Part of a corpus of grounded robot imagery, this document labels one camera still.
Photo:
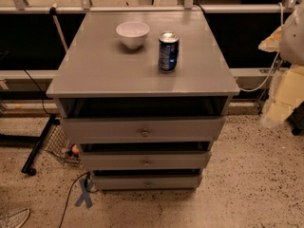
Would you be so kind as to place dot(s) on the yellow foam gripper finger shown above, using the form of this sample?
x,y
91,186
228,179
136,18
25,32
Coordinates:
x,y
272,42
286,93

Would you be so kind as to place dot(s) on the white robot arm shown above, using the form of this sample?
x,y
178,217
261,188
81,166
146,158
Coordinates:
x,y
292,38

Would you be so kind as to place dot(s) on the grey drawer cabinet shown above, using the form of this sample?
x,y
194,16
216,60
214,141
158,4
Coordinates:
x,y
101,78

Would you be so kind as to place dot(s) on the grey top drawer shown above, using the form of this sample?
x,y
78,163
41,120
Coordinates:
x,y
143,130

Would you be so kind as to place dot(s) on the blue soda can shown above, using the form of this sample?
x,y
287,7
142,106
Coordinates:
x,y
169,43

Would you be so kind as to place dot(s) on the white ceramic bowl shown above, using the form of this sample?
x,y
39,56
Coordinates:
x,y
133,33

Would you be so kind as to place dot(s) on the blue tape cross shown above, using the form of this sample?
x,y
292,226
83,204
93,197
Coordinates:
x,y
85,198

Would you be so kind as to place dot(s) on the black metal stand leg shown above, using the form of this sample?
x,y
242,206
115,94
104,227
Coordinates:
x,y
27,168

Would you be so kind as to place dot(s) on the white fan grille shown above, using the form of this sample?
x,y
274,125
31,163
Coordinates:
x,y
14,218

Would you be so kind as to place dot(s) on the metal railing frame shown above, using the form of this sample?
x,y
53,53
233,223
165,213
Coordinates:
x,y
285,8

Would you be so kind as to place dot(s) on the wire mesh basket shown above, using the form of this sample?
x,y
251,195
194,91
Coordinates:
x,y
59,146

